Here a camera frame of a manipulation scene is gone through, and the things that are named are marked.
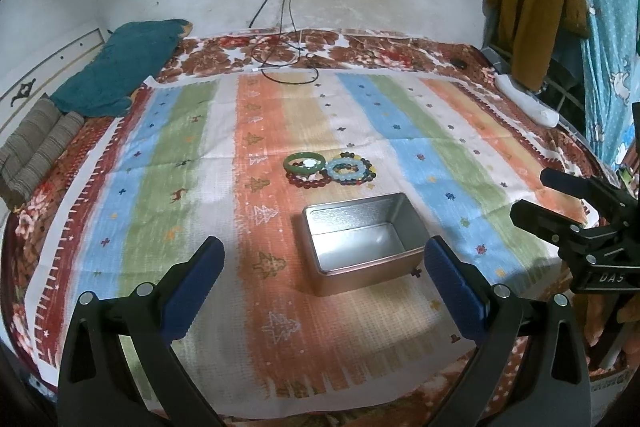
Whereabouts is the yellow black bead bracelet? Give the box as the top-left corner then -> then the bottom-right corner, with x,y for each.
337,150 -> 378,186

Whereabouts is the light blue bead bracelet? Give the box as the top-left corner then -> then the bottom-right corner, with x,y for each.
325,157 -> 364,184

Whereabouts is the red bead bracelet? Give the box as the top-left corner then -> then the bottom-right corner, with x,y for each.
285,170 -> 332,190

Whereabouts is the green jade bangle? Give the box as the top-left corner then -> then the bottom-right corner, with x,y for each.
283,152 -> 326,176

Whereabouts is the blue patterned curtain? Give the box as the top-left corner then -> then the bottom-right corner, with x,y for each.
580,0 -> 639,168

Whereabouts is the silver metal tin box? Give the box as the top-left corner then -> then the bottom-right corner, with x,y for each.
300,193 -> 430,297

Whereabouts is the striped colourful cloth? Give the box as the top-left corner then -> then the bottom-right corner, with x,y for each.
25,70 -> 596,419

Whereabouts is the striped brown cushion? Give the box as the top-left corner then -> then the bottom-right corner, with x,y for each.
1,95 -> 85,210

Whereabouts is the white headboard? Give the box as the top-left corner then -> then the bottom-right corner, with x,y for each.
1,23 -> 105,142

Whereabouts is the teal pillow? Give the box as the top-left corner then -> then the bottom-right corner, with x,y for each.
50,20 -> 192,118

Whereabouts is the black charging cable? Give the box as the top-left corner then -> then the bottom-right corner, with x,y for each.
247,0 -> 321,86

